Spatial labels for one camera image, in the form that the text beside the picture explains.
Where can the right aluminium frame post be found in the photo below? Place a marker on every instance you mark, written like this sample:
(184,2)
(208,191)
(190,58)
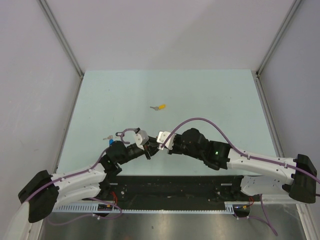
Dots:
(279,35)

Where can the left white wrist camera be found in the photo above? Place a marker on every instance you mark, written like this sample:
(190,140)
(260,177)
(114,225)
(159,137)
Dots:
(141,138)

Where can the left aluminium frame post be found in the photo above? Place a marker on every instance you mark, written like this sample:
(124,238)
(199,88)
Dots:
(49,15)

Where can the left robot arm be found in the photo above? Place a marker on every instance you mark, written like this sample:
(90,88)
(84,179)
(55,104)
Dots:
(46,192)

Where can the key with solid blue tag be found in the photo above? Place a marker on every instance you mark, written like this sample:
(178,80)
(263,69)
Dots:
(109,139)

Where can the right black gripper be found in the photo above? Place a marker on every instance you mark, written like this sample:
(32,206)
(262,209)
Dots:
(173,150)

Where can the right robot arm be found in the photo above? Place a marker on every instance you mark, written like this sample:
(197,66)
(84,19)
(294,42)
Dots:
(294,176)

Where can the aluminium frame post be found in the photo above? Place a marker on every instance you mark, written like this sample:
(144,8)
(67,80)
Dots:
(279,35)
(49,15)

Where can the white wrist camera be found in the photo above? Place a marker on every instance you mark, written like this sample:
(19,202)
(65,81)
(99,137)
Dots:
(141,138)
(165,140)

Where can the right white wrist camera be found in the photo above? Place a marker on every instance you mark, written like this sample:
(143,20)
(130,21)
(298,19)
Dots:
(165,140)

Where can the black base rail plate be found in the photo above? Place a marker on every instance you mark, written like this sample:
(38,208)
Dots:
(219,188)

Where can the key with black tag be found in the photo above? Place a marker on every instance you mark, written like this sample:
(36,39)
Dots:
(120,134)

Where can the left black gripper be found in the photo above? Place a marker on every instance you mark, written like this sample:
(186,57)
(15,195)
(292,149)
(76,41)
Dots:
(152,148)

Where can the key with yellow tag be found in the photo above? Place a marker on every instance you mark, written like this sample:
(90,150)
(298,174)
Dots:
(159,107)

